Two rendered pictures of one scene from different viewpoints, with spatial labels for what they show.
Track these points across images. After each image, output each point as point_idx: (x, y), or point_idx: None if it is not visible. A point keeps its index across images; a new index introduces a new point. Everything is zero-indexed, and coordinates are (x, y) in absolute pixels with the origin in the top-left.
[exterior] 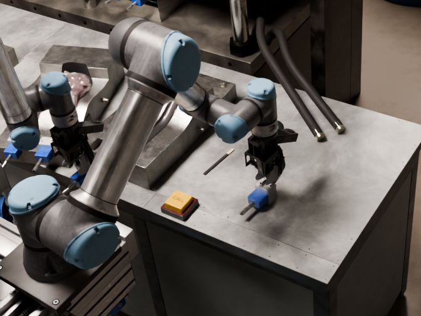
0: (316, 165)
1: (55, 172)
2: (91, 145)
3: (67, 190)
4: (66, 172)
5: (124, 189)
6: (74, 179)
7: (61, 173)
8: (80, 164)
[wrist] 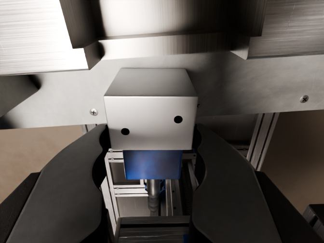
0: None
1: (20, 128)
2: (71, 18)
3: (158, 199)
4: (52, 110)
5: (316, 66)
6: (152, 177)
7: (43, 124)
8: (119, 135)
